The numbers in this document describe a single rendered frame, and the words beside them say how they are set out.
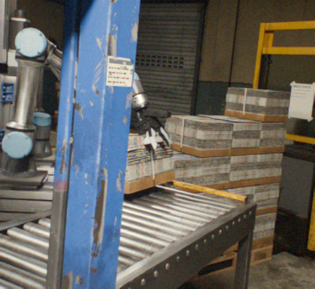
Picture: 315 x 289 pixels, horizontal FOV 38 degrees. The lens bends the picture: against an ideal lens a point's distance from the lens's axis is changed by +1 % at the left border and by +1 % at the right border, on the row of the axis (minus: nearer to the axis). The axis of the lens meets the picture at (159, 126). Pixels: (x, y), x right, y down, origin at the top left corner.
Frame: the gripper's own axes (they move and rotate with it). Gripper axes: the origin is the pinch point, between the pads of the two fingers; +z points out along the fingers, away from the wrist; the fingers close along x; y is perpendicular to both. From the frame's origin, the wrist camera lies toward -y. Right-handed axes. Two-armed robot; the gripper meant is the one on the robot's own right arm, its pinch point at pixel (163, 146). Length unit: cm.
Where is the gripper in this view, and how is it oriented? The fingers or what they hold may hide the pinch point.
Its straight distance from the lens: 191.5
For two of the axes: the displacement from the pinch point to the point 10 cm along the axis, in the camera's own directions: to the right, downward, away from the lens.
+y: -7.6, 4.1, 4.9
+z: 3.9, 9.1, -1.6
